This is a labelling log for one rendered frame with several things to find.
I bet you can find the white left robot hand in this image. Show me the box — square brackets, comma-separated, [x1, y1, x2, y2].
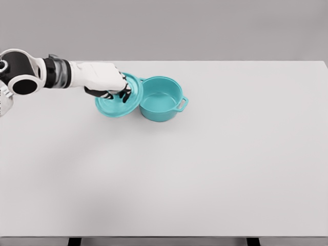
[77, 62, 133, 104]

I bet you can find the teal pot lid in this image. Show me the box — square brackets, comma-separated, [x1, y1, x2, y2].
[95, 72, 145, 118]

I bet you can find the teal pot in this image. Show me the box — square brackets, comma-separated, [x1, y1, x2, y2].
[138, 75, 189, 122]

